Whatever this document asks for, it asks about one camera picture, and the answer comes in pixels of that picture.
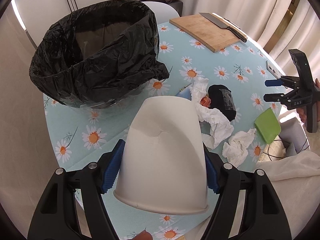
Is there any cleaver knife black handle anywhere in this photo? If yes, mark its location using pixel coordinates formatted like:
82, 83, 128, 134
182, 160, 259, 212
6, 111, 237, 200
199, 12, 247, 42

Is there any daisy print blue tablecloth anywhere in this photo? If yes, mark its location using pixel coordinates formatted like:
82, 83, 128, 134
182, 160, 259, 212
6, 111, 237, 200
43, 22, 285, 239

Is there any white smartphone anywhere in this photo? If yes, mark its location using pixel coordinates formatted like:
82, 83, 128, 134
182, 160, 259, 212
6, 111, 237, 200
266, 60, 283, 79

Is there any black stool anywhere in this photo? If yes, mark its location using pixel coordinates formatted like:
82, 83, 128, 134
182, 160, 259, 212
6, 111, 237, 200
164, 1, 183, 19

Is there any right hand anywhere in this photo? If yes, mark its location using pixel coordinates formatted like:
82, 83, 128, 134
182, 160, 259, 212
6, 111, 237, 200
297, 77, 320, 124

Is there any green pouch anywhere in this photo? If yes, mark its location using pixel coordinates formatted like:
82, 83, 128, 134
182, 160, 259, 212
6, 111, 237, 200
254, 108, 281, 144

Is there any black bundle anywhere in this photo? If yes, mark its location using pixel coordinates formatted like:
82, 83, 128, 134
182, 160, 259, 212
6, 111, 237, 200
208, 85, 236, 121

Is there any left hand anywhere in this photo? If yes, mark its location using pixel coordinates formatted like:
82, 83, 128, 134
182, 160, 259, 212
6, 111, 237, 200
131, 230, 153, 240

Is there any wooden cutting board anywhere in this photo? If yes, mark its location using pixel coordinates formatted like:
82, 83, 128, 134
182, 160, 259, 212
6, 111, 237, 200
169, 14, 247, 52

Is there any black trash bag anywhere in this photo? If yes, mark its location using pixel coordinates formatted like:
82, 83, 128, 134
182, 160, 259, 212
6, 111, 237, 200
29, 0, 169, 105

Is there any colourful snack wrapper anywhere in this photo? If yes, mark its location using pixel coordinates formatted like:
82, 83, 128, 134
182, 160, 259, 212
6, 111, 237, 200
176, 84, 211, 108

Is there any clear plastic bin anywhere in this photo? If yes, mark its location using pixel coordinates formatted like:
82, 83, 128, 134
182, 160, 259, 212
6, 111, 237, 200
62, 84, 148, 111

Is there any white chair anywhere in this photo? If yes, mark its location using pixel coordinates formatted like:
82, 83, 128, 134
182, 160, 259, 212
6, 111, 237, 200
143, 1, 180, 24

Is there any white paper cup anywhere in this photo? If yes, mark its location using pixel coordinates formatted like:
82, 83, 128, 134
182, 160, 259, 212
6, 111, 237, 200
113, 96, 209, 215

